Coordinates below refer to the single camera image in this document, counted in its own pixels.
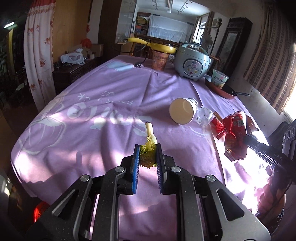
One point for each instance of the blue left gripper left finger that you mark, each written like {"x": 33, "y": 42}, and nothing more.
{"x": 135, "y": 168}

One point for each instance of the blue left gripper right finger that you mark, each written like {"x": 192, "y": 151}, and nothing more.
{"x": 161, "y": 168}

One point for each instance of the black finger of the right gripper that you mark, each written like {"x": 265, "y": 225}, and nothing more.
{"x": 268, "y": 153}

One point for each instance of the red snack bag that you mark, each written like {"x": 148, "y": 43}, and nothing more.
{"x": 234, "y": 128}

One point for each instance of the clear plastic container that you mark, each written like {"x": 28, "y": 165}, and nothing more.
{"x": 204, "y": 116}

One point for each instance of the red trash basket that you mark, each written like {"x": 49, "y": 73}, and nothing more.
{"x": 40, "y": 209}

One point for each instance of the person's hand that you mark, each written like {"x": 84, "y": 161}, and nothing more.
{"x": 266, "y": 200}

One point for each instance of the beige paper cup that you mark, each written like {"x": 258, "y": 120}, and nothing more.
{"x": 183, "y": 110}

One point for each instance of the purple tablecloth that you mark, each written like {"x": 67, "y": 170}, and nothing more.
{"x": 77, "y": 155}

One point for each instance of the red frying pan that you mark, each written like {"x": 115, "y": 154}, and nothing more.
{"x": 226, "y": 92}

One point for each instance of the green noodle cup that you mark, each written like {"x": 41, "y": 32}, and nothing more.
{"x": 218, "y": 79}

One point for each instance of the orange noodle cup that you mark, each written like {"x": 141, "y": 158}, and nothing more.
{"x": 159, "y": 60}

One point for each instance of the silver rice cooker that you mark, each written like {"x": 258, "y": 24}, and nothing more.
{"x": 191, "y": 61}

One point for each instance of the dark wooden cabinet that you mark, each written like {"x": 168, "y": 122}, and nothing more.
{"x": 66, "y": 75}

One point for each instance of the white plastic bag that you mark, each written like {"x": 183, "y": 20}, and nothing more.
{"x": 74, "y": 57}

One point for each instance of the standing electric fan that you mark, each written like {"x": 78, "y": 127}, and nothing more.
{"x": 206, "y": 41}

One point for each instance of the white sheet backdrop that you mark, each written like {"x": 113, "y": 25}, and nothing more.
{"x": 169, "y": 29}

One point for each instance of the glass display cabinet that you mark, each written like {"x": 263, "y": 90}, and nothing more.
{"x": 125, "y": 20}

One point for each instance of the white red floral curtain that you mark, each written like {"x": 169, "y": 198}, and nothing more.
{"x": 37, "y": 50}

